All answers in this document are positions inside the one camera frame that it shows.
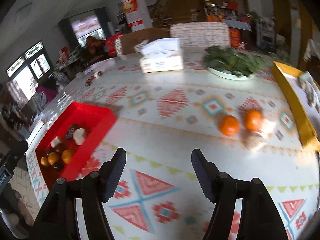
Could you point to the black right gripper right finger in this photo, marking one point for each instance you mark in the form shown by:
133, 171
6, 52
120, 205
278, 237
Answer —
259, 217

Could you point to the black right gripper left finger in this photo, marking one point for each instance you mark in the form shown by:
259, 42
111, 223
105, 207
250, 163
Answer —
57, 218

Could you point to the small orange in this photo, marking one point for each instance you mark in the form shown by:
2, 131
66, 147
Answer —
44, 161

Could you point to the dark brown plum fruit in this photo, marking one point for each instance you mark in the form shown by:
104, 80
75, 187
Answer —
59, 148

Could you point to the white yam chunk small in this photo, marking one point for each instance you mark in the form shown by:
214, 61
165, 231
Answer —
56, 141

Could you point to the round white yam cylinder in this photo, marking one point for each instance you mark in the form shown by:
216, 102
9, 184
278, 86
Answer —
268, 126

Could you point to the red jujube date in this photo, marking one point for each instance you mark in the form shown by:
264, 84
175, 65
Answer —
71, 130

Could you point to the dark plum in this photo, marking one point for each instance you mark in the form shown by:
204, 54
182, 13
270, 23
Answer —
58, 166
49, 150

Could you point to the large orange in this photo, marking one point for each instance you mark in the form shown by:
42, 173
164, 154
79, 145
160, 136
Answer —
53, 158

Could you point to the red tray box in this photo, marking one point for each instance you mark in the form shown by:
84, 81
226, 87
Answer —
69, 143

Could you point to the patterned table cloth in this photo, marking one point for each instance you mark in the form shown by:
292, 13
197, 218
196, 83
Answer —
162, 117

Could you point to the yellow tray box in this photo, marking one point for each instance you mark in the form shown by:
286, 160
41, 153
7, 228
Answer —
306, 131

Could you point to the plaid jacket chair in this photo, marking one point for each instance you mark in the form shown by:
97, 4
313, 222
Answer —
48, 90

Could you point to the white glove in tray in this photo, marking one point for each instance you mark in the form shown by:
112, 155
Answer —
308, 85

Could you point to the plate of green spinach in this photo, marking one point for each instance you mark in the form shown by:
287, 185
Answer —
231, 64

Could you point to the white tissue box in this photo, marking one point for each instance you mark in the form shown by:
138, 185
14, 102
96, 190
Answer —
161, 55

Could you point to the brown chair back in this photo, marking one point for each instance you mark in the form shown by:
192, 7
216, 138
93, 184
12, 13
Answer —
134, 41

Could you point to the white patterned chair back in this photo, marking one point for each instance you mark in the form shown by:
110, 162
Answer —
201, 34

